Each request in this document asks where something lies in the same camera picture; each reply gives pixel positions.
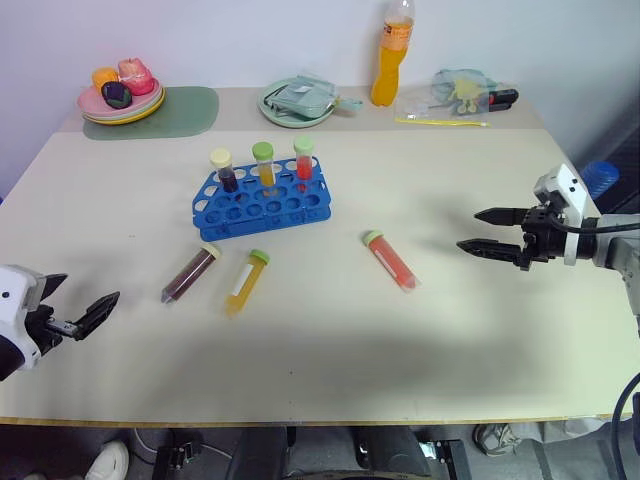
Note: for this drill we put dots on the red tube, light green cap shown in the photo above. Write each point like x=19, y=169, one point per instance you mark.
x=304, y=162

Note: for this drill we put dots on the black metal bracket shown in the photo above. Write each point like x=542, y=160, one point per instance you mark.
x=447, y=460
x=175, y=457

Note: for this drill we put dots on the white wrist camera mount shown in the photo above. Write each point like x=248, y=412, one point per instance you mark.
x=15, y=295
x=570, y=192

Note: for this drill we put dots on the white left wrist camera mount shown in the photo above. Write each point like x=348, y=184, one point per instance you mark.
x=15, y=295

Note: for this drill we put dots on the clear bag with yellow toys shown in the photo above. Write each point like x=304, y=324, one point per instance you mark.
x=460, y=92

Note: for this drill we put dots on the red tube, green orange cap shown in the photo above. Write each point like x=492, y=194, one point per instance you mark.
x=392, y=260

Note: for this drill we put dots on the pink toy fruit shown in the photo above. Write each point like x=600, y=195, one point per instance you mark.
x=136, y=77

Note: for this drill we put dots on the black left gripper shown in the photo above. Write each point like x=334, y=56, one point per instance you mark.
x=42, y=327

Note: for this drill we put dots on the yellow plate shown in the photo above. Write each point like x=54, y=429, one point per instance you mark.
x=145, y=115

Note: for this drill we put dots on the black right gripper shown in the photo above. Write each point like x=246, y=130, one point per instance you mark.
x=542, y=235

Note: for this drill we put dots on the yellow thin stick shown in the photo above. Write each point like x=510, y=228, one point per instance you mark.
x=440, y=121

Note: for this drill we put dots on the red and black tool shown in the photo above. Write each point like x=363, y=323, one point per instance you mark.
x=504, y=98

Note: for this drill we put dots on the yellow tube, green cap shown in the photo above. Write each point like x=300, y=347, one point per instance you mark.
x=247, y=280
x=265, y=170

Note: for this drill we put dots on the white shoe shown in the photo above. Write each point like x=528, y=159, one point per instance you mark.
x=107, y=462

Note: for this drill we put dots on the green placemat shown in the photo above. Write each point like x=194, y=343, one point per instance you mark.
x=190, y=112

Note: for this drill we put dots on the dark rounded shape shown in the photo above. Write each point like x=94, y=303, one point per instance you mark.
x=390, y=455

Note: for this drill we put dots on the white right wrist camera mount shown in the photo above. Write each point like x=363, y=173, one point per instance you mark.
x=570, y=192

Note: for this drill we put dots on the mint green flat case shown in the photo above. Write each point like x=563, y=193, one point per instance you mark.
x=300, y=97

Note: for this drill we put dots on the mint green round plate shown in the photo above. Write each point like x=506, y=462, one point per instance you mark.
x=272, y=116

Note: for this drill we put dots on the pink plate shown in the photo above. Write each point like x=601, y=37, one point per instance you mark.
x=92, y=102

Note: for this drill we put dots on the dark purple tube, cream cap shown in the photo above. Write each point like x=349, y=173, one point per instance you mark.
x=192, y=272
x=229, y=179

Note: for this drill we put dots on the dark purple toy fruit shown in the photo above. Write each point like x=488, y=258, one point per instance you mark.
x=116, y=95

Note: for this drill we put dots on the orange drink bottle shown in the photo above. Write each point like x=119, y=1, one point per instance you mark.
x=390, y=70

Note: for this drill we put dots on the orange toy fruit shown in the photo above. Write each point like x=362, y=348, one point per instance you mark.
x=104, y=77

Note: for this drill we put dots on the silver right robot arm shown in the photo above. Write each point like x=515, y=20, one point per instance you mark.
x=617, y=240

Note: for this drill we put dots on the light green plate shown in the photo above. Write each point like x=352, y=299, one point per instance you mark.
x=150, y=106

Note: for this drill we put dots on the grey sneaker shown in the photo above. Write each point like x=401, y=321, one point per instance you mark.
x=495, y=439

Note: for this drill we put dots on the blue ribbed cylinder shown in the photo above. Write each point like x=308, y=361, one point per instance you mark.
x=600, y=177

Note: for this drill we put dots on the blue test tube rack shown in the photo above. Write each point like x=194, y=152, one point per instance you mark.
x=280, y=205

